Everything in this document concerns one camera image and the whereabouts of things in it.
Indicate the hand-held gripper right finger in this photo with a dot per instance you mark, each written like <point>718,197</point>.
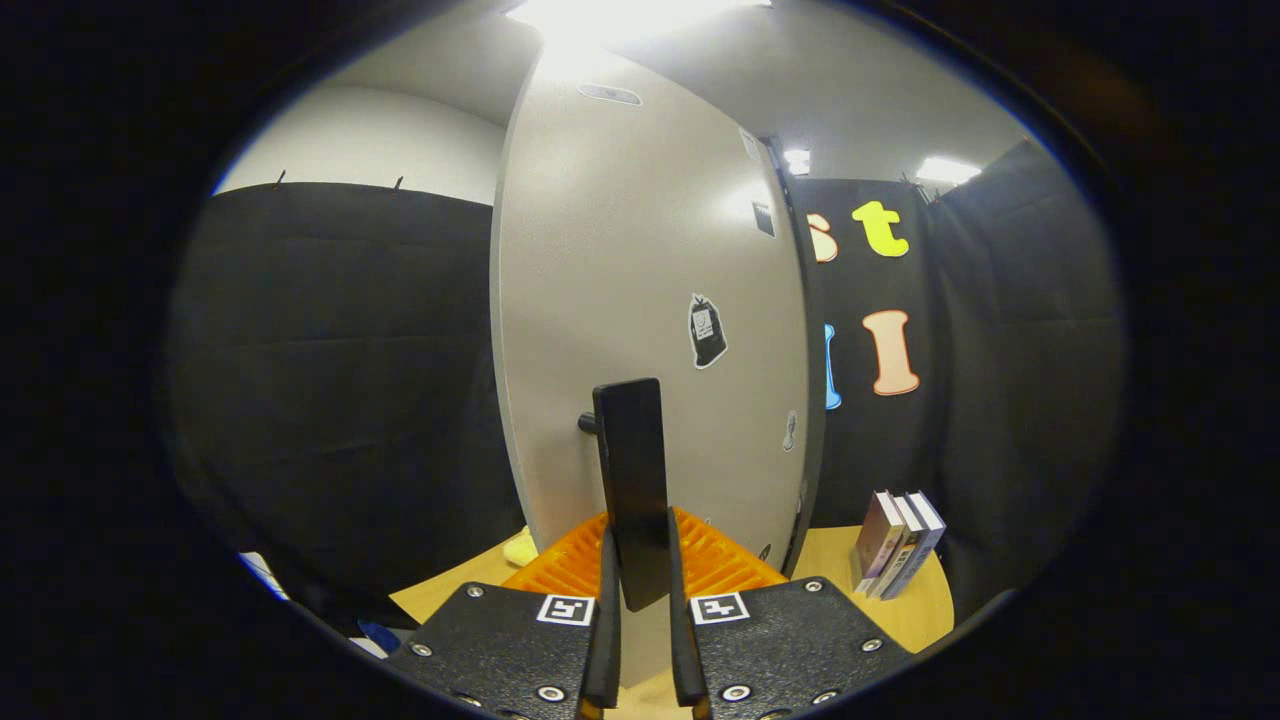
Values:
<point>685,650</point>

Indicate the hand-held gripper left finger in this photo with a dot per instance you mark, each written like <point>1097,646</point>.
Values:
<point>605,650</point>

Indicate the beige cabinet door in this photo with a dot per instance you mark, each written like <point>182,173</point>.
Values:
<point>620,250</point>

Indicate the yellow plush toy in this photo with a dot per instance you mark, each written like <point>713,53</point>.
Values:
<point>520,550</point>

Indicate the dark grey cabinet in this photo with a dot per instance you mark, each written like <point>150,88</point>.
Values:
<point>815,480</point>

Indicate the dark spine book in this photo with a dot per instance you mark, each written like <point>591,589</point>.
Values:
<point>905,545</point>

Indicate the white blue book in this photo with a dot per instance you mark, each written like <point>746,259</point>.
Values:
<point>930,530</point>

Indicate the black backdrop cloth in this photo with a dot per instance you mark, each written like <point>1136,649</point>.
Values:
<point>330,400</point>

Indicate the small ceiling light panel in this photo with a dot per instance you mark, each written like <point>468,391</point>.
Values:
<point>797,160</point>
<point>945,170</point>

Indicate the large ceiling light panel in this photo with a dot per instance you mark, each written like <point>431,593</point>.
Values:
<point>620,15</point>

